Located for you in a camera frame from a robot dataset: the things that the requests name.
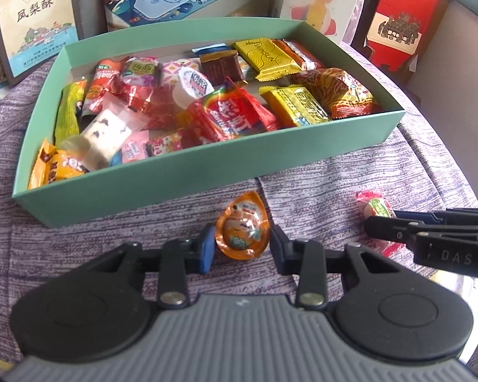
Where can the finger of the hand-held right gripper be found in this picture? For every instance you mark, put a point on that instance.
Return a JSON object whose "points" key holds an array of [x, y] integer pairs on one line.
{"points": [[416, 217], [386, 229]]}

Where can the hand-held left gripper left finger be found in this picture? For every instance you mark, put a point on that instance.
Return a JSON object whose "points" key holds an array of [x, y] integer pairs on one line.
{"points": [[206, 250]]}

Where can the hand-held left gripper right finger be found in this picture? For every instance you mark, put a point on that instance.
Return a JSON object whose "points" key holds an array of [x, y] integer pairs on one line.
{"points": [[279, 250]]}

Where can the red green candy packet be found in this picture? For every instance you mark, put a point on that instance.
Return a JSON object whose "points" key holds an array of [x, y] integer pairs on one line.
{"points": [[376, 207]]}

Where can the orange egg shaped snack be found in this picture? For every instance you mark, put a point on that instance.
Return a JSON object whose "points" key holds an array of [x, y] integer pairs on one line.
{"points": [[243, 227]]}

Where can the green cardboard box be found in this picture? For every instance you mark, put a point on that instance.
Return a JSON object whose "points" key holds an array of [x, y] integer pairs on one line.
{"points": [[143, 191]]}

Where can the small red packet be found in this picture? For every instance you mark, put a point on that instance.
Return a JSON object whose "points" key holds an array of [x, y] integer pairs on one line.
{"points": [[163, 147]]}

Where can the small pink candy packet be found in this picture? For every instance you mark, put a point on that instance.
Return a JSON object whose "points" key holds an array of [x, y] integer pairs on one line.
{"points": [[133, 147]]}

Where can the rainbow candy packet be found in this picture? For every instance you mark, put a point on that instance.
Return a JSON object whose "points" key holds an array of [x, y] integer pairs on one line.
{"points": [[227, 117]]}

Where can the orange noodle snack bag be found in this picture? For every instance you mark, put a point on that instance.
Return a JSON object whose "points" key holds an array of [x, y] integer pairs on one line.
{"points": [[338, 91]]}

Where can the small yellow biscuit packet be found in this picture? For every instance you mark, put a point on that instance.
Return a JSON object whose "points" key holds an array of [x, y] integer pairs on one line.
{"points": [[294, 105]]}

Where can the red foil packet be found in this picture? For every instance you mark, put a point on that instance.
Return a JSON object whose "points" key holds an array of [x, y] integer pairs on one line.
{"points": [[151, 107]]}

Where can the white translucent packet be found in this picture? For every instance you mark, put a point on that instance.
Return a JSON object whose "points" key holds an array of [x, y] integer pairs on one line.
{"points": [[103, 135]]}

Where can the white jelly cup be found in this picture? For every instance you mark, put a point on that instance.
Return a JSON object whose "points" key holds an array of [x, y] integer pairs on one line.
{"points": [[191, 83]]}

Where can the dark brown chocolate packet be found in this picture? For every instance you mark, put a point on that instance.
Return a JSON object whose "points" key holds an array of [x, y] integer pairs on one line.
{"points": [[221, 67]]}

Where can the yellow orange packet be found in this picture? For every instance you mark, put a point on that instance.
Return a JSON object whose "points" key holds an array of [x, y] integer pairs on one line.
{"points": [[42, 167]]}

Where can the pink white patterned packet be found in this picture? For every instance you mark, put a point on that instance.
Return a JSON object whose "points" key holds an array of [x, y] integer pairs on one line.
{"points": [[173, 67]]}

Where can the yellow green packet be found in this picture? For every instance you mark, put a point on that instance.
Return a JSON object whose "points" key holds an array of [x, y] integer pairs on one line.
{"points": [[69, 115]]}

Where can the orange red snack packet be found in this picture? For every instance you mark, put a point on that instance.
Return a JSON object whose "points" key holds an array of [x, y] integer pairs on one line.
{"points": [[302, 55]]}

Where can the pink green candy packet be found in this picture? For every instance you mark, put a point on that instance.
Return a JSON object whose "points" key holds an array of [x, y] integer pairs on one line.
{"points": [[139, 69]]}

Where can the large yellow wafer packet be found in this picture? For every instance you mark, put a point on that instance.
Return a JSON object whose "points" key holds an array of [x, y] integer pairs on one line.
{"points": [[263, 57]]}

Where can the orange packet green label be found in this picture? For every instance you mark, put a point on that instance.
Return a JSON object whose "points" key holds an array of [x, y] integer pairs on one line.
{"points": [[101, 83]]}

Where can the blue white biscuit packet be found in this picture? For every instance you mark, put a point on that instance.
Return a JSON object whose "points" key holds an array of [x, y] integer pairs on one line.
{"points": [[209, 47]]}

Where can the purple striped tablecloth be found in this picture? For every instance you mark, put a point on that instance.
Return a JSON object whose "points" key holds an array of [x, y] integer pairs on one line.
{"points": [[342, 167]]}

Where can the red gift box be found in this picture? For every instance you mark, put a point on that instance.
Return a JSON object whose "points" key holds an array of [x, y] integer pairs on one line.
{"points": [[398, 8]]}

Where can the white duck toy box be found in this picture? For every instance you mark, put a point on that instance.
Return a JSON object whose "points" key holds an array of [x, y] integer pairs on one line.
{"points": [[322, 4]]}

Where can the brown framed pastry box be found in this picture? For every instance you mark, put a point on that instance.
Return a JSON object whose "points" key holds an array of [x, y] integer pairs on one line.
{"points": [[36, 16]]}

